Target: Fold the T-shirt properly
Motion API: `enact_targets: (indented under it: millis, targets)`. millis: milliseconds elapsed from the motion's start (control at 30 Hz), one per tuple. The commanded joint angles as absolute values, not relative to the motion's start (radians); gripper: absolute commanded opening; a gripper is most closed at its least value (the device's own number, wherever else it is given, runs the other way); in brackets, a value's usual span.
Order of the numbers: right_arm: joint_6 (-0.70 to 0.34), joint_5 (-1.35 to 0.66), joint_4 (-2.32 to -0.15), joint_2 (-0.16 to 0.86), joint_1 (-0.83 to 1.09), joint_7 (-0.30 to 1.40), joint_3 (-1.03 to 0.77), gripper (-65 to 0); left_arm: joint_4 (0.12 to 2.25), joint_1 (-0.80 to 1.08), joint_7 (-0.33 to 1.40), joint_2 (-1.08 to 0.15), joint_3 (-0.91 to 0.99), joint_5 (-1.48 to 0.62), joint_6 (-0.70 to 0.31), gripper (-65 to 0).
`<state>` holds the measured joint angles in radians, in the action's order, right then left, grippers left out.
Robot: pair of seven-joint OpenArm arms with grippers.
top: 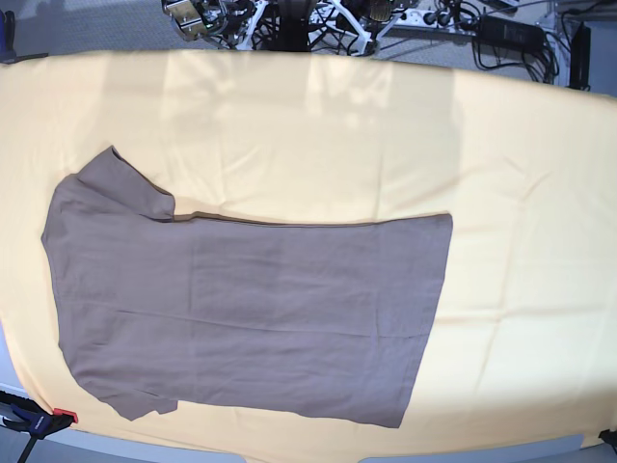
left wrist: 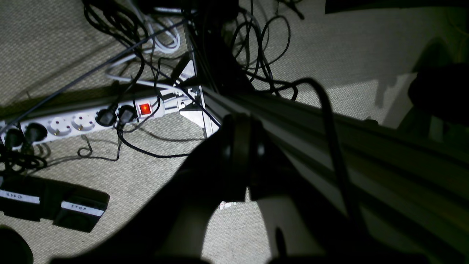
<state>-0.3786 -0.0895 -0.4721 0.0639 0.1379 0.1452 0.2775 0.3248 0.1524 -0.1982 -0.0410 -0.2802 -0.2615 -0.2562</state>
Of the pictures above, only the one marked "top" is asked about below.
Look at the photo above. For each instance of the brown T-shirt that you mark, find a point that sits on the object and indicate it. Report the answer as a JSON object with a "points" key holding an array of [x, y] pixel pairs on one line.
{"points": [[320, 321]]}

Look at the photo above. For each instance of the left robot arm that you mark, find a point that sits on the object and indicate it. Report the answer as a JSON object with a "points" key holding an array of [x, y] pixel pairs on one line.
{"points": [[352, 28]]}

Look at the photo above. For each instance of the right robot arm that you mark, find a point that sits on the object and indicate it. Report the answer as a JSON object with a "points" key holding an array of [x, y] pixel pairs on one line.
{"points": [[196, 19]]}

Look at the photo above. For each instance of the white power strip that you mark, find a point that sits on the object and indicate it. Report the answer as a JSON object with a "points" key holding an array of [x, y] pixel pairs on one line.
{"points": [[462, 21]]}

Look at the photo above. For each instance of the yellow table cloth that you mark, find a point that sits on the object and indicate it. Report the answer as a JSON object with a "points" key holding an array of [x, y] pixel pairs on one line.
{"points": [[524, 344]]}

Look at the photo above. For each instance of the black power adapter box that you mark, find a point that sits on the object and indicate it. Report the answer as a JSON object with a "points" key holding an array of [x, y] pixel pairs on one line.
{"points": [[509, 34]]}

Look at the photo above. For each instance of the black upright box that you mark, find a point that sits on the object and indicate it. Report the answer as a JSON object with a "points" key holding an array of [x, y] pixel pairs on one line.
{"points": [[580, 58]]}

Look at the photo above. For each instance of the blue red bar clamp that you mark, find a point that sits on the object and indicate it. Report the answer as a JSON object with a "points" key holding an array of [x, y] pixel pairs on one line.
{"points": [[24, 415]]}

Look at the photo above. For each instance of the black clamp at right edge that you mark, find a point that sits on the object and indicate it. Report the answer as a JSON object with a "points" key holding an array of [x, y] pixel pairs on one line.
{"points": [[609, 437]]}

